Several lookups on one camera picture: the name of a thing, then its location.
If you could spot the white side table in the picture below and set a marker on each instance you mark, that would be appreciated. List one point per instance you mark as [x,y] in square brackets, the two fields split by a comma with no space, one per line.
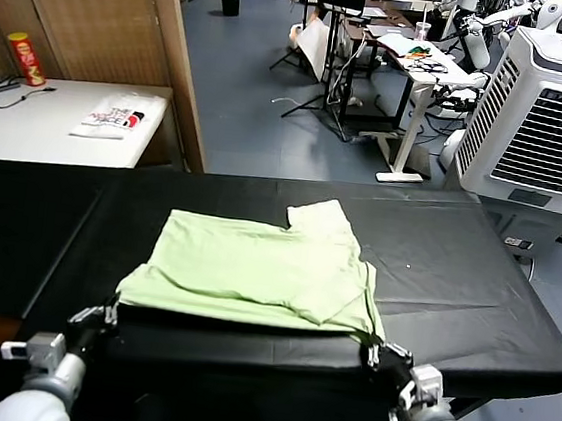
[32,134]

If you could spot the green orange toy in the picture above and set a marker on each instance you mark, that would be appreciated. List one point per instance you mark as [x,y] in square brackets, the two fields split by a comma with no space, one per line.
[419,50]

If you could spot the floor power strip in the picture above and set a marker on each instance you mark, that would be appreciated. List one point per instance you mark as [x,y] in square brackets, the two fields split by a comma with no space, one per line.
[519,243]

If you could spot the small black table cover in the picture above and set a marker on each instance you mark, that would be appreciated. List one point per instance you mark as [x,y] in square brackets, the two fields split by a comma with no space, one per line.
[6,242]

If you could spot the white air cooler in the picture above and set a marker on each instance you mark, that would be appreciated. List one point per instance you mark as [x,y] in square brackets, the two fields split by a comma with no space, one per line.
[550,138]

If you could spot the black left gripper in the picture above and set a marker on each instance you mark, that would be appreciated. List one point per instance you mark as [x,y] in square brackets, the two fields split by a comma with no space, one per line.
[89,338]

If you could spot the black power strip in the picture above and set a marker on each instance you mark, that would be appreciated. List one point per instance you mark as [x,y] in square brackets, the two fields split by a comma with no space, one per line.
[5,87]

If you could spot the wooden folding screen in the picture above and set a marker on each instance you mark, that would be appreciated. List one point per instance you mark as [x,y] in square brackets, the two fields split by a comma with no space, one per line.
[95,15]

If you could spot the large black table cover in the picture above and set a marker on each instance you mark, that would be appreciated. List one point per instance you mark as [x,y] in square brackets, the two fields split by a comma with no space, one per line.
[454,289]

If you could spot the clear plastic cup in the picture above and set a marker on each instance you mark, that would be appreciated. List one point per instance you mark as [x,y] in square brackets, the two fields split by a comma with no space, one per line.
[422,33]

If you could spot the red chips can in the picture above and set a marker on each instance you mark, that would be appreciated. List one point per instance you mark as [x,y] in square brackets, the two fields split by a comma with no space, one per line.
[27,60]

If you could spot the light green t-shirt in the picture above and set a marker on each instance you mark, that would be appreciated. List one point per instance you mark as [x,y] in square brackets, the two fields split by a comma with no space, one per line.
[256,258]

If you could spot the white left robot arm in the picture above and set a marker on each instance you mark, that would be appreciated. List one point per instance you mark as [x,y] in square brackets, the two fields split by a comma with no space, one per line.
[35,396]

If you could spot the white printed folded garment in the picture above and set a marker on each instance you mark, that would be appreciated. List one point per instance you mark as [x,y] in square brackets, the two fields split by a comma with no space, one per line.
[117,115]

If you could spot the black trash bin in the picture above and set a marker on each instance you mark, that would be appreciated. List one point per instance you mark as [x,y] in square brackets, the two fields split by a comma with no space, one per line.
[230,1]

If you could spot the white leaning board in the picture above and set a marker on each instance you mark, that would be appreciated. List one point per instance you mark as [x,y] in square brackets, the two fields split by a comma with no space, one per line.
[314,45]

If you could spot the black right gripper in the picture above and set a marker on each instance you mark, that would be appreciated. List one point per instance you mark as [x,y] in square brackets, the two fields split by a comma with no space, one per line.
[397,376]

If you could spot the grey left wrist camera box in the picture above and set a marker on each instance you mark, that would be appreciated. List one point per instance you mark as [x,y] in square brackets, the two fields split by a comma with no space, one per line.
[42,349]

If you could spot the white humanoid robot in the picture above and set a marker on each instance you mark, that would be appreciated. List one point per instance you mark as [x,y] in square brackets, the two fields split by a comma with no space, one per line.
[472,39]

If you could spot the white standing desk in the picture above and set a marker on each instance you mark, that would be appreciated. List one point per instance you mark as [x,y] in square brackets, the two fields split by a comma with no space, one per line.
[420,84]

